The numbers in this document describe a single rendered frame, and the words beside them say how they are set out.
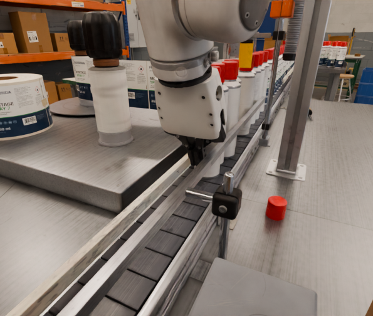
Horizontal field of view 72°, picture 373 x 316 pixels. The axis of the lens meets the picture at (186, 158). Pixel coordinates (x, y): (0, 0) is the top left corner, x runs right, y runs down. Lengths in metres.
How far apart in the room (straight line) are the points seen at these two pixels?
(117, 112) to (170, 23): 0.38
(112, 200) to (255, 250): 0.26
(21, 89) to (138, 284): 0.62
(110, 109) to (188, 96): 0.32
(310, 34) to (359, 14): 7.55
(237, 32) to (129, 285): 0.28
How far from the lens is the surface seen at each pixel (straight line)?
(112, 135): 0.66
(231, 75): 0.54
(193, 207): 0.42
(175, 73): 0.33
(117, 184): 0.50
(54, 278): 0.31
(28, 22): 4.40
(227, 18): 0.25
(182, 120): 0.39
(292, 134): 0.64
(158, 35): 0.32
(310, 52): 0.61
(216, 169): 0.50
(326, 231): 0.52
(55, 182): 0.59
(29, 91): 0.82
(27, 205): 0.60
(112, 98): 0.64
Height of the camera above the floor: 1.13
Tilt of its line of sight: 26 degrees down
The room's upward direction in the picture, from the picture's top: straight up
